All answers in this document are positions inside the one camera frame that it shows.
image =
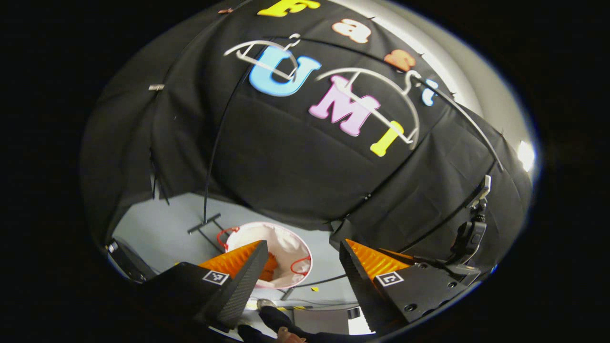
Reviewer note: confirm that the person's light shoe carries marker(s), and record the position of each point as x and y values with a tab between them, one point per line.
266	303

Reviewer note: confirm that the person's dark trouser leg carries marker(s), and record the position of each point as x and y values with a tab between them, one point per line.
276	317

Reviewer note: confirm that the small ceiling light panel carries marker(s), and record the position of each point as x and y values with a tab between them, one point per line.
525	156

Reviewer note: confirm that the black camera on stand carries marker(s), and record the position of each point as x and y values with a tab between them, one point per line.
469	236

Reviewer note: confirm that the black backdrop cloth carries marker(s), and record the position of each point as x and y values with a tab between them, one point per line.
286	157

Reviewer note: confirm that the silver cloth clip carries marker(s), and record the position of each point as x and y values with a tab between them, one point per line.
156	87

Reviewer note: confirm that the orange knit jacket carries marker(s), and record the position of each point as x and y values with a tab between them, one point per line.
270	267

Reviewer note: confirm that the white hanger with crossbar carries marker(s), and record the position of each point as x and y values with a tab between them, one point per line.
362	70

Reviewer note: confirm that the pink white laundry hamper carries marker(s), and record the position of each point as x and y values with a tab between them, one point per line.
286	243

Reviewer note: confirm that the dark floor equipment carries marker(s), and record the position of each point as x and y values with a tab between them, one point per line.
128	262

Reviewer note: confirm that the white curved hanger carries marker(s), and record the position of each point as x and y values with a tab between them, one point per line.
248	45

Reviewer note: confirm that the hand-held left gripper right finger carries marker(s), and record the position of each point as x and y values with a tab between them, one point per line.
364	290

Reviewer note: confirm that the black clothes rack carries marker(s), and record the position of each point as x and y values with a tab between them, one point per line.
206	209

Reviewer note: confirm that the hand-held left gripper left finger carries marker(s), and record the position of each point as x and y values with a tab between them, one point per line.
240	290

